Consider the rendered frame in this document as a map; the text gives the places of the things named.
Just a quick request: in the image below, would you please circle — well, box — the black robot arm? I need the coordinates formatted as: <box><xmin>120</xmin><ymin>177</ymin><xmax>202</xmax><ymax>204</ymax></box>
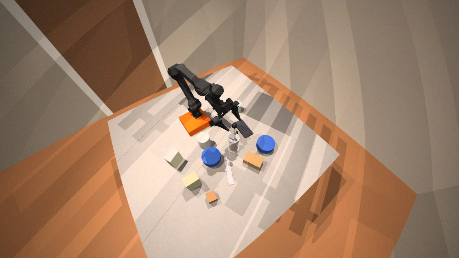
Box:
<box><xmin>167</xmin><ymin>63</ymin><xmax>233</xmax><ymax>119</ymax></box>

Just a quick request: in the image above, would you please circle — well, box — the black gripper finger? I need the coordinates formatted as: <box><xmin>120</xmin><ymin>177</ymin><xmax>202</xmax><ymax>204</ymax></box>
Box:
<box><xmin>215</xmin><ymin>120</ymin><xmax>229</xmax><ymax>131</ymax></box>
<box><xmin>231</xmin><ymin>106</ymin><xmax>241</xmax><ymax>121</ymax></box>

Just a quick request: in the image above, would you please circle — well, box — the blue cylinder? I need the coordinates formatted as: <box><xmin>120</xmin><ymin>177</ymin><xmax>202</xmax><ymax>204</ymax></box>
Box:
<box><xmin>256</xmin><ymin>135</ymin><xmax>275</xmax><ymax>154</ymax></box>
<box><xmin>202</xmin><ymin>147</ymin><xmax>221</xmax><ymax>167</ymax></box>

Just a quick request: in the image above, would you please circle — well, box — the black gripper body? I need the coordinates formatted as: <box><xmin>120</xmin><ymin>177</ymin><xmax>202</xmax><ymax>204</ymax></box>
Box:
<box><xmin>209</xmin><ymin>99</ymin><xmax>240</xmax><ymax>127</ymax></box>

